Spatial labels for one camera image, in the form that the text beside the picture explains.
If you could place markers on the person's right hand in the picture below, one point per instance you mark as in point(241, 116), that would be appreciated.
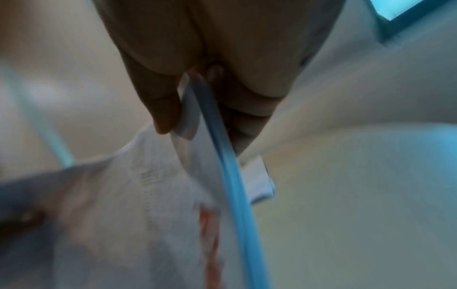
point(232, 34)

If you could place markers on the I.T. paper stack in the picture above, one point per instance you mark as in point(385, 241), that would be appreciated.
point(260, 180)

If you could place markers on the Admin paper stack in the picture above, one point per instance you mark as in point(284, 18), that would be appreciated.
point(242, 197)

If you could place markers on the window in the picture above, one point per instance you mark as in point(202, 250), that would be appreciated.
point(410, 14)

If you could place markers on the clear teal plastic strip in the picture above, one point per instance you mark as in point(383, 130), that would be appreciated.
point(39, 118)

